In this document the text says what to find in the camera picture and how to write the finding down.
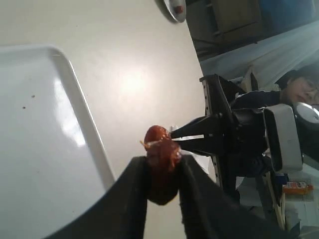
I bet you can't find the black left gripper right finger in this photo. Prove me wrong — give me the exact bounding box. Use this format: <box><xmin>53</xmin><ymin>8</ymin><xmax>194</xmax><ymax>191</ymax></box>
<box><xmin>178</xmin><ymin>155</ymin><xmax>291</xmax><ymax>239</ymax></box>

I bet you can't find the white paper tissue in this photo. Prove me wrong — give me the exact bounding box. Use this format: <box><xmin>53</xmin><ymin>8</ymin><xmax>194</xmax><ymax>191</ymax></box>
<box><xmin>168</xmin><ymin>125</ymin><xmax>216</xmax><ymax>183</ymax></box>

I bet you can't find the white rectangular plastic tray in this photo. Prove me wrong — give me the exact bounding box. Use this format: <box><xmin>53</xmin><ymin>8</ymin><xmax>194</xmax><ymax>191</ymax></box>
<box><xmin>0</xmin><ymin>45</ymin><xmax>115</xmax><ymax>239</ymax></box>

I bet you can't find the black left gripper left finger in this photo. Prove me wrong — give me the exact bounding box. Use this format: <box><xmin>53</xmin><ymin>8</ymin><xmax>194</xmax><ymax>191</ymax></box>
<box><xmin>49</xmin><ymin>156</ymin><xmax>149</xmax><ymax>239</ymax></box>

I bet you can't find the thin metal skewer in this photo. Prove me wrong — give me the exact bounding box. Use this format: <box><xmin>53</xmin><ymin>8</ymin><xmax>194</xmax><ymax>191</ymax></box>
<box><xmin>140</xmin><ymin>140</ymin><xmax>161</xmax><ymax>149</ymax></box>

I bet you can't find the orange snack packet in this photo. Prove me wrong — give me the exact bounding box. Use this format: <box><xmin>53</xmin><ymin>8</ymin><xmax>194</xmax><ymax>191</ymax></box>
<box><xmin>282</xmin><ymin>181</ymin><xmax>314</xmax><ymax>195</ymax></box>

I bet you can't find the round metal plate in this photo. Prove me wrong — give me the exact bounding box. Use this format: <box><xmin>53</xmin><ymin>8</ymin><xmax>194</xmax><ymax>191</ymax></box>
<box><xmin>155</xmin><ymin>0</ymin><xmax>186</xmax><ymax>23</ymax></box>

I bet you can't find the brown meatball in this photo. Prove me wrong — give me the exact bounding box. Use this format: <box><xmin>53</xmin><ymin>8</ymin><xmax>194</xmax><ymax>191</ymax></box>
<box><xmin>144</xmin><ymin>125</ymin><xmax>171</xmax><ymax>142</ymax></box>
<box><xmin>146</xmin><ymin>140</ymin><xmax>182</xmax><ymax>206</ymax></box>

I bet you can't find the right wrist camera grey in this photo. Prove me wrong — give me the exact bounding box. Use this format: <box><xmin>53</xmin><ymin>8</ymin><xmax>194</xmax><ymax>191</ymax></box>
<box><xmin>263</xmin><ymin>104</ymin><xmax>303</xmax><ymax>173</ymax></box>

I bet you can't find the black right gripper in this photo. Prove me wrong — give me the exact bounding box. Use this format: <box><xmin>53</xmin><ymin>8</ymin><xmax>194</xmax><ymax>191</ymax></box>
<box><xmin>170</xmin><ymin>75</ymin><xmax>268</xmax><ymax>199</ymax></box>

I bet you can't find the small meat chunk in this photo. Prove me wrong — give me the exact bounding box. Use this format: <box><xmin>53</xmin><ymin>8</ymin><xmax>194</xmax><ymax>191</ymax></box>
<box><xmin>174</xmin><ymin>5</ymin><xmax>184</xmax><ymax>14</ymax></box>

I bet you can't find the person in dark jacket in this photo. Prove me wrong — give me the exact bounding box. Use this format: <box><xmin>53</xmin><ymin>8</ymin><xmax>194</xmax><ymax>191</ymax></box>
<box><xmin>231</xmin><ymin>66</ymin><xmax>319</xmax><ymax>179</ymax></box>

